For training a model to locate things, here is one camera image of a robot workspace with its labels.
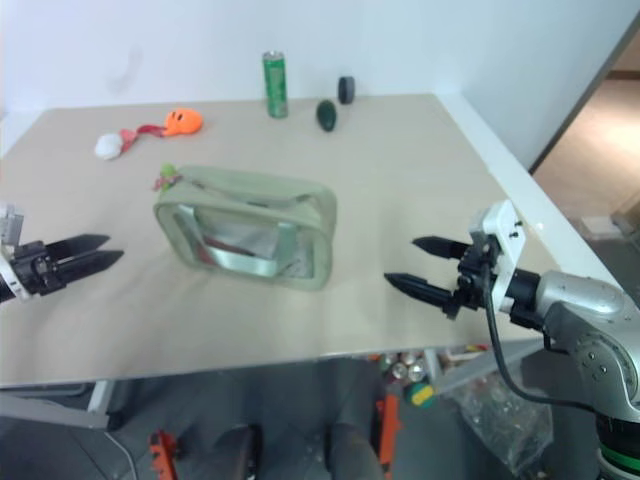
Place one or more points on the cardboard box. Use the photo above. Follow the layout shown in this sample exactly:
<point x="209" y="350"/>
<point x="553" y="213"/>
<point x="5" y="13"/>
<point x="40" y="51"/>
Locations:
<point x="599" y="225"/>

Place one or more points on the red green zipper charm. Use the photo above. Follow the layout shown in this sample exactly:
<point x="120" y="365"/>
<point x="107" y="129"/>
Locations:
<point x="166" y="177"/>

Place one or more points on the dark green avocado toy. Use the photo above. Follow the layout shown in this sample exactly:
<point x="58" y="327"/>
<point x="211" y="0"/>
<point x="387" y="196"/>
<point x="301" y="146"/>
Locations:
<point x="326" y="116"/>

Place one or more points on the white table leg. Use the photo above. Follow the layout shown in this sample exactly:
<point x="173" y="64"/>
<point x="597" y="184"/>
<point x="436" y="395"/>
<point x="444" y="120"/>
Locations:
<point x="100" y="397"/>

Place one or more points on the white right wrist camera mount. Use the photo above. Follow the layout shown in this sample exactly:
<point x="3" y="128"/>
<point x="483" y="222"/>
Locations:
<point x="506" y="225"/>

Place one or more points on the silver can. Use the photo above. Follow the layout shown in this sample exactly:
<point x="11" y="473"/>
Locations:
<point x="416" y="372"/>
<point x="400" y="372"/>

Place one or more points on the orange black tool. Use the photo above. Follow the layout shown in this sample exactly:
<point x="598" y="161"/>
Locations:
<point x="389" y="430"/>
<point x="164" y="452"/>

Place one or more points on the white plush ball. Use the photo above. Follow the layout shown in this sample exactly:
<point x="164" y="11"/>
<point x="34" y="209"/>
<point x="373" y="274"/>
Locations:
<point x="109" y="146"/>

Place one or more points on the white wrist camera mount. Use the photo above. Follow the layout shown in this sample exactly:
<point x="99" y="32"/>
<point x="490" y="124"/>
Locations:
<point x="506" y="225"/>
<point x="10" y="222"/>

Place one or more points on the green yellow ball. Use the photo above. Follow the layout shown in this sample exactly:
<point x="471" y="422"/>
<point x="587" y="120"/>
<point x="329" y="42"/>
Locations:
<point x="420" y="395"/>

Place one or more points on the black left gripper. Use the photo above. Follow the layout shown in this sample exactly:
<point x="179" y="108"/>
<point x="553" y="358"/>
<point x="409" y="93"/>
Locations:
<point x="35" y="267"/>

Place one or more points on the black round puck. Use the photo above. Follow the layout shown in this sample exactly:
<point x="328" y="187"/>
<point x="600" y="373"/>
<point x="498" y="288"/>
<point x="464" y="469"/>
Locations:
<point x="346" y="90"/>

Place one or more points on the green transparent toiletry bag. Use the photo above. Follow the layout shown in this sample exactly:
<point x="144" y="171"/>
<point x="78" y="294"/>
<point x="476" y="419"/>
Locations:
<point x="250" y="200"/>

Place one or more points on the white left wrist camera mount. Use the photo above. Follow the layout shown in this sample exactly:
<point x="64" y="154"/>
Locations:
<point x="10" y="222"/>

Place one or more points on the orange smiley plush toy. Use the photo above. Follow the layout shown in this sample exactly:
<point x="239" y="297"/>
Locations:
<point x="183" y="122"/>

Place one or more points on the green drink can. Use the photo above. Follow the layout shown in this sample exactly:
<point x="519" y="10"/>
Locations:
<point x="275" y="85"/>

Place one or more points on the clear plastic bag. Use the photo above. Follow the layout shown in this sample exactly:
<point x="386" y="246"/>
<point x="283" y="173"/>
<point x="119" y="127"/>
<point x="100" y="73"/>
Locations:
<point x="500" y="425"/>

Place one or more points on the white table frame bar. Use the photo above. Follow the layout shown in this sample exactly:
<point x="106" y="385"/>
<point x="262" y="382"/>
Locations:
<point x="480" y="367"/>

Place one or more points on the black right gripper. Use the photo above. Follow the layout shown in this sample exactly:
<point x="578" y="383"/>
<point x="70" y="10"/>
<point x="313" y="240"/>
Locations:
<point x="477" y="280"/>

